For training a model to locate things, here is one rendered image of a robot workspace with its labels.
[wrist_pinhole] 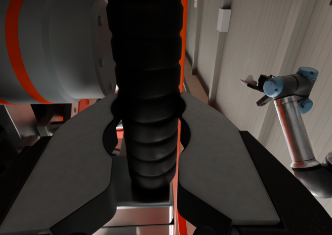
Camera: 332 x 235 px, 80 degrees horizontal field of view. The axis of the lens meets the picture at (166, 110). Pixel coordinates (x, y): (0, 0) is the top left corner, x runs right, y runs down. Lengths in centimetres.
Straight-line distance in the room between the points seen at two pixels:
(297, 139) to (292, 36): 461
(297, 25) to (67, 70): 527
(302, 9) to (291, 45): 73
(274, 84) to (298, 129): 19
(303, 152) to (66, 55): 83
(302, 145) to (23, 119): 85
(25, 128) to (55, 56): 18
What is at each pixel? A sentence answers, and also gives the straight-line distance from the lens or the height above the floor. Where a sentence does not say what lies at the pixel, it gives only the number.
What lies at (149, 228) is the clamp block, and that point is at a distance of 18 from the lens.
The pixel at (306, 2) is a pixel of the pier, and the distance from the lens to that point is 537.
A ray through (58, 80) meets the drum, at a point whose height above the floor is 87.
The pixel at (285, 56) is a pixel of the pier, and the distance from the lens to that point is 551.
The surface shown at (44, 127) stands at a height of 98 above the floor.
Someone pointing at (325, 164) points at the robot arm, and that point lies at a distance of 100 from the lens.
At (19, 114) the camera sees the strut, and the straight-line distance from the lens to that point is 38.
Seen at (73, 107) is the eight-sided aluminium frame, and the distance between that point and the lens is 55.
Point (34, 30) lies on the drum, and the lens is 25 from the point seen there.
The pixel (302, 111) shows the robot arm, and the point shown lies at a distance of 103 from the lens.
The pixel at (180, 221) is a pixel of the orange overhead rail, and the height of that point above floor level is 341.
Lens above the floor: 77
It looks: 32 degrees up
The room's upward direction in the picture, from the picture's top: 180 degrees counter-clockwise
